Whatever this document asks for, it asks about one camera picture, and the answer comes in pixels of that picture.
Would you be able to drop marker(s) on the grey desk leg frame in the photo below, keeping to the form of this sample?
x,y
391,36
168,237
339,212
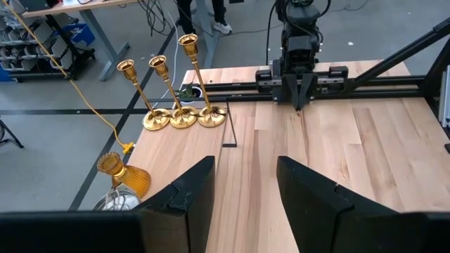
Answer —
x,y
105,45

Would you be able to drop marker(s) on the black box on desk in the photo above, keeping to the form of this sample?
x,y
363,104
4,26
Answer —
x,y
35,4

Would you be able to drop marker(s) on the light wooden desk top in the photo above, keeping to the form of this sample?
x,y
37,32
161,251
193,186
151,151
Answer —
x,y
70,6

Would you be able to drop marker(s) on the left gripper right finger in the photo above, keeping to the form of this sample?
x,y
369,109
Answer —
x,y
323,218

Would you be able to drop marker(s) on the silver scented candle tin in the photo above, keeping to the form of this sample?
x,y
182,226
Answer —
x,y
119,202

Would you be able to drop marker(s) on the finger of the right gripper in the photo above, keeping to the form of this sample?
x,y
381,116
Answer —
x,y
307,88
292,88

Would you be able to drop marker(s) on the brass candlestick holder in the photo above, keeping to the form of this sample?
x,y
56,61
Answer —
x,y
211,117
156,121
183,118

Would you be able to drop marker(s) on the black tripod leg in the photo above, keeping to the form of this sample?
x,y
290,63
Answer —
x,y
10,135

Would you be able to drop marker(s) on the blue plastic crate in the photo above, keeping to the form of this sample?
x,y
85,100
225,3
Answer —
x,y
81,33

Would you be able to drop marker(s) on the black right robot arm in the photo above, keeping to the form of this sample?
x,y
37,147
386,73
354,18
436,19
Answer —
x,y
299,17

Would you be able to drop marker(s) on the black aluminium table frame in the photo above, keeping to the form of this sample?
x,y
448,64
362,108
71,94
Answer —
x,y
386,93

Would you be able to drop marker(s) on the person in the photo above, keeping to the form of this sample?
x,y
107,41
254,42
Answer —
x,y
184,17

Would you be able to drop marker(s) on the white pot with green plant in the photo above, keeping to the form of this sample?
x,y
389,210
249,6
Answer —
x,y
188,93

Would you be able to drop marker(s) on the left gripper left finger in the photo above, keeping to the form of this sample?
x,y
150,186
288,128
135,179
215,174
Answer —
x,y
168,225

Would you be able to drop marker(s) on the black rack with grey bins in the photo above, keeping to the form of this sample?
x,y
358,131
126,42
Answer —
x,y
35,52

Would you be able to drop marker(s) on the amber ribbed glass candle holder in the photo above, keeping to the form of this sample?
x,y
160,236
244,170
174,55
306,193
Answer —
x,y
135,179

